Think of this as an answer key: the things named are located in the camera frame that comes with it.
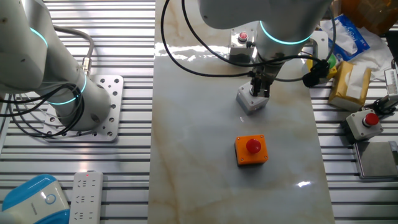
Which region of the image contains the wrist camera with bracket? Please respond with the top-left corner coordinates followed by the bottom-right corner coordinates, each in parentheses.
top-left (302, 30), bottom-right (331, 88)

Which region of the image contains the gold tissue pack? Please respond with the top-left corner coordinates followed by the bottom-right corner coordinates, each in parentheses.
top-left (328, 60), bottom-right (373, 113)

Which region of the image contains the looped black cable bundle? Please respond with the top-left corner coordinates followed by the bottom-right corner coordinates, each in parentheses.
top-left (0, 83), bottom-right (85, 139)

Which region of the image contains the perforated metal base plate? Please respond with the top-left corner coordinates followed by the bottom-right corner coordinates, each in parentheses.
top-left (41, 74), bottom-right (124, 143)

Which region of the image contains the white power strip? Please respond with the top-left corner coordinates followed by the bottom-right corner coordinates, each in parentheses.
top-left (68, 170), bottom-right (104, 224)

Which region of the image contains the brown bag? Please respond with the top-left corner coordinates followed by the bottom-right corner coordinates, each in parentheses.
top-left (340, 0), bottom-right (398, 35)

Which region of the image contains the yellow box green mushroom button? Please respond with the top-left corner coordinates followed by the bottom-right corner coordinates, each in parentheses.
top-left (305, 53), bottom-right (338, 82)

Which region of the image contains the white box green button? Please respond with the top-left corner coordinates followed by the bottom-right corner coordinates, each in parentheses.
top-left (235, 81), bottom-right (271, 116)

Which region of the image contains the ridged grey device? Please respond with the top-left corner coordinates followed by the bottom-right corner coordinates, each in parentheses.
top-left (384, 68), bottom-right (398, 95)

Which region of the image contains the silver flat scale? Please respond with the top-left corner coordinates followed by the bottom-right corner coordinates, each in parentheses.
top-left (353, 140), bottom-right (398, 181)

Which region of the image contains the crumpled white paper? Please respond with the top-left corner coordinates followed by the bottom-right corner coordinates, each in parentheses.
top-left (357, 26), bottom-right (395, 82)

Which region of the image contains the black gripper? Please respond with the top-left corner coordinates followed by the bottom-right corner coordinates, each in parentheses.
top-left (250, 63), bottom-right (280, 98)

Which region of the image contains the orange box red mushroom button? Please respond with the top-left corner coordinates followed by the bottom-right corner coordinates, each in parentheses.
top-left (234, 134), bottom-right (269, 167)

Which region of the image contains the thick grey cable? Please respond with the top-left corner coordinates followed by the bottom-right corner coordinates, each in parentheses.
top-left (53, 25), bottom-right (95, 77)

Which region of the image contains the grey box red mushroom button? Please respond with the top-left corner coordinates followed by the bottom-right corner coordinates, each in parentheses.
top-left (341, 108), bottom-right (384, 144)

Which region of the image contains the blue white plastic device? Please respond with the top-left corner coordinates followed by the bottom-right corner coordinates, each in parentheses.
top-left (0, 174), bottom-right (71, 224)

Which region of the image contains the blue tissue pack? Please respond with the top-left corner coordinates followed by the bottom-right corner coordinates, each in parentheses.
top-left (320, 14), bottom-right (371, 62)

